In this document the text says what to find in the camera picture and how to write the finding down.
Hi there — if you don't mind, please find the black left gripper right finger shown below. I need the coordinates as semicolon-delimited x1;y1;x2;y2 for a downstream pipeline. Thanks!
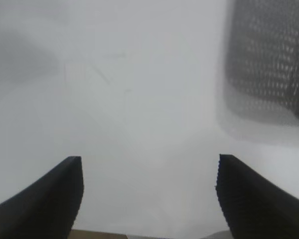
215;153;299;239

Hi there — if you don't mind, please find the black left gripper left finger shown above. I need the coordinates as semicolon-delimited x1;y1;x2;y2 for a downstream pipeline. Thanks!
0;156;85;239

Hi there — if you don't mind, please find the dark brown wicker basket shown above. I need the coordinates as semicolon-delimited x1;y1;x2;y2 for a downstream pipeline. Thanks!
218;0;299;140

